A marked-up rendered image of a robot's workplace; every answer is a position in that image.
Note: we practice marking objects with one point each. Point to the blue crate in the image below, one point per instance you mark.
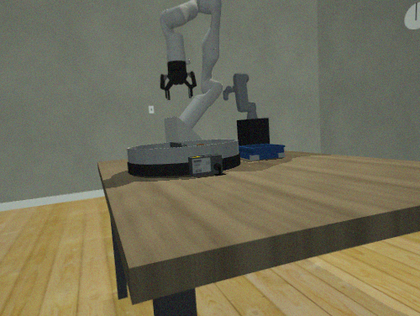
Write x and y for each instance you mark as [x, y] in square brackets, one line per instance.
[261, 151]

